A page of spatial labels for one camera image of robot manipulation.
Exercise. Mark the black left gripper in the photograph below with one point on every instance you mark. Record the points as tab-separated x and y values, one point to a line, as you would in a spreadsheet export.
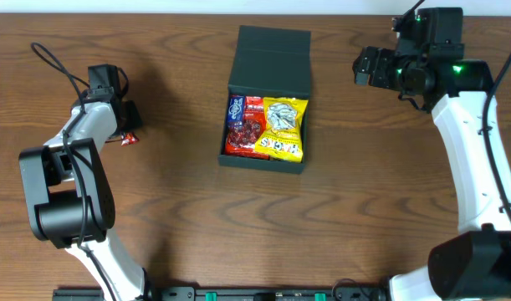
130	117

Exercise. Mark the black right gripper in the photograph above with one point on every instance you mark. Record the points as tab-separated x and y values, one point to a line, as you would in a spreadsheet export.
365	64

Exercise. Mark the red KitKat bar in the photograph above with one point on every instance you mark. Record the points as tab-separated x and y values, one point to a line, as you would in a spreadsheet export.
125	139

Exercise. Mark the dark green gift box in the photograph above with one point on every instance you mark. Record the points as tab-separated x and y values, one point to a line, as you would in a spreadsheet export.
270	62

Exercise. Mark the blue Eclipse mints box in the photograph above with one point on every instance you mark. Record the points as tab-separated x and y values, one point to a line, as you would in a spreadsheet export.
235	111

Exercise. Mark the red Hacks candy bag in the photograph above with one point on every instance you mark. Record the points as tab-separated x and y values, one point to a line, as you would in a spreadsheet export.
240	141

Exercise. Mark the yellow Hacks candy bag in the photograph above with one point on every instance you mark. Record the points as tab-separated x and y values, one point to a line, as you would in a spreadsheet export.
281	138

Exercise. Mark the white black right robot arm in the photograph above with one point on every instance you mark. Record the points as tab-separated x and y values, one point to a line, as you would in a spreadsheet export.
459	94

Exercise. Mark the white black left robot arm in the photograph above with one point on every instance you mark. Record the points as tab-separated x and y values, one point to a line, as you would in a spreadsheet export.
70	203

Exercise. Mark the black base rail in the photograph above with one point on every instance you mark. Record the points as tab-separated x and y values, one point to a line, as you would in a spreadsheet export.
342	293

